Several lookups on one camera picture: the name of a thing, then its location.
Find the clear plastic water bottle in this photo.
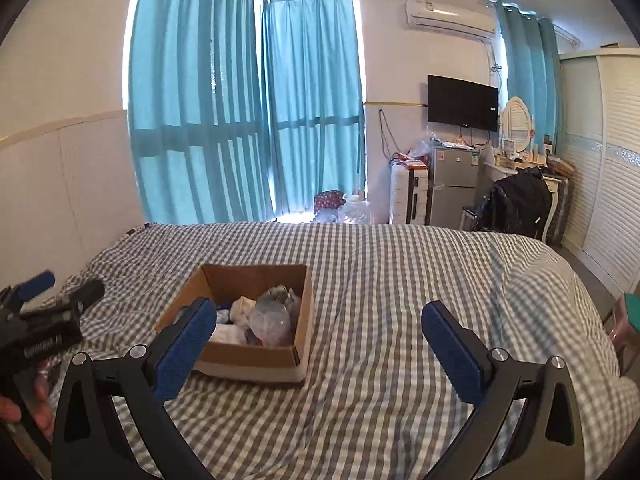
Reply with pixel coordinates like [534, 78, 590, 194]
[248, 285, 294, 348]

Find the person's left hand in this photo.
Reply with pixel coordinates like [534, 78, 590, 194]
[0, 361, 54, 439]

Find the blue curtain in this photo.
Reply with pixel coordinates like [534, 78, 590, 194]
[262, 0, 366, 214]
[495, 0, 564, 148]
[128, 0, 273, 224]

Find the white suitcase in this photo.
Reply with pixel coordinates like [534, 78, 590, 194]
[390, 164, 428, 226]

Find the left blue curtain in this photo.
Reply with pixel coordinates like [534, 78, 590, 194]
[128, 0, 273, 224]

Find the white plush toy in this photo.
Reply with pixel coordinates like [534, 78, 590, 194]
[217, 309, 231, 324]

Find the black wall television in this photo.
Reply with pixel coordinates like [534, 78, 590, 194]
[426, 75, 499, 132]

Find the white sock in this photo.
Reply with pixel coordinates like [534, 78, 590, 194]
[209, 324, 247, 346]

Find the grey checkered bed sheet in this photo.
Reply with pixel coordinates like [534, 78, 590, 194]
[64, 222, 639, 479]

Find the pink cup teal lid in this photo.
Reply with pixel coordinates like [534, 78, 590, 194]
[608, 294, 639, 354]

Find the black jacket on chair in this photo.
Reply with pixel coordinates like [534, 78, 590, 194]
[471, 168, 552, 240]

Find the clear water jug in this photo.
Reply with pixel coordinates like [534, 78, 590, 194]
[337, 195, 372, 224]

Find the white tissue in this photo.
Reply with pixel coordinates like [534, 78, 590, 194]
[229, 296, 256, 325]

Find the middle blue curtain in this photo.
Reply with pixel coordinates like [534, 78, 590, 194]
[262, 0, 366, 214]

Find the silver mini fridge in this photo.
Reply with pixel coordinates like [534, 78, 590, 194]
[428, 146, 480, 230]

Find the white louvered wardrobe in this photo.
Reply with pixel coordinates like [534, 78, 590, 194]
[558, 48, 639, 297]

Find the clear plastic bag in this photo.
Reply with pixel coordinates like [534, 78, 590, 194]
[408, 136, 432, 160]

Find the oval white vanity mirror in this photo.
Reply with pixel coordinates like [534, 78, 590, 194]
[500, 96, 534, 153]

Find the white air conditioner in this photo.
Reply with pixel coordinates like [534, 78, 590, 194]
[406, 0, 496, 40]

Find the brown cardboard box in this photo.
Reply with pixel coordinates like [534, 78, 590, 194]
[154, 263, 314, 385]

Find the dark red patterned bag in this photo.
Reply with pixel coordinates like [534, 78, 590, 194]
[314, 190, 345, 214]

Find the right blue curtain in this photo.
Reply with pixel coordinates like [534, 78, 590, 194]
[495, 0, 564, 148]

